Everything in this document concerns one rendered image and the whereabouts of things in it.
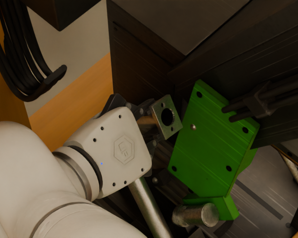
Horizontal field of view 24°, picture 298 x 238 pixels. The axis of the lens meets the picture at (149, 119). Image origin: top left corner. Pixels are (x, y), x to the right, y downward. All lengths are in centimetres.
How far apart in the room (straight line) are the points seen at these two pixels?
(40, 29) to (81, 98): 128
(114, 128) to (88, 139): 4
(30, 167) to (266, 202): 69
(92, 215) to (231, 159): 51
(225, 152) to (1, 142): 39
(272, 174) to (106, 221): 86
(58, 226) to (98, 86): 93
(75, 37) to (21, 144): 194
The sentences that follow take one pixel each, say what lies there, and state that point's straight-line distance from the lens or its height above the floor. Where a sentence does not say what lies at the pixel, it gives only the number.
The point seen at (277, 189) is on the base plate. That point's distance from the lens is 135.
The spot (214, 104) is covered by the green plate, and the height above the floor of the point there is 126.
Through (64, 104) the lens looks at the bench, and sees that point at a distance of 146.
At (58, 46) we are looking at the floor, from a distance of 266.
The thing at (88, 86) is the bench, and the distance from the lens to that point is 147.
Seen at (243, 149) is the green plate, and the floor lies 122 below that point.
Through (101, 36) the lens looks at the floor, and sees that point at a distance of 267.
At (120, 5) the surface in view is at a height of 124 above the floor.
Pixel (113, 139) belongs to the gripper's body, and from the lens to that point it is 92.
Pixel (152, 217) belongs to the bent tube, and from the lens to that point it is 115.
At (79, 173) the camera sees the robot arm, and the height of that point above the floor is 132.
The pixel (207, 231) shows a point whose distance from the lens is 121.
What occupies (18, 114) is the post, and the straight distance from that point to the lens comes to 123.
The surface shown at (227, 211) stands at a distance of 110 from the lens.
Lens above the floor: 210
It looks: 59 degrees down
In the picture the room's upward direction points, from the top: straight up
